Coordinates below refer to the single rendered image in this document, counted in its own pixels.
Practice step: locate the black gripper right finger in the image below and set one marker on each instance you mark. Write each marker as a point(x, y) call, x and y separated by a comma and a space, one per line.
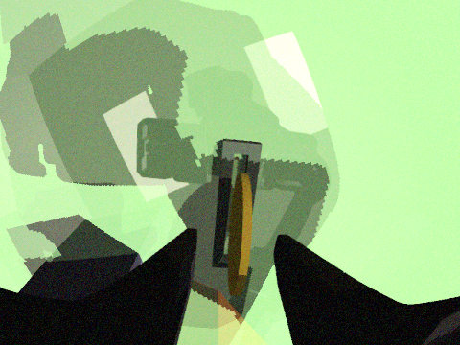
point(326, 306)

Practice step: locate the thin gold coin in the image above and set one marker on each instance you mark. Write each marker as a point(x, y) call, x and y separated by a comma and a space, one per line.
point(240, 234)

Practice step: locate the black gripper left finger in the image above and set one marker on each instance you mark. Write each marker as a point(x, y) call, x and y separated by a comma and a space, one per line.
point(145, 307)

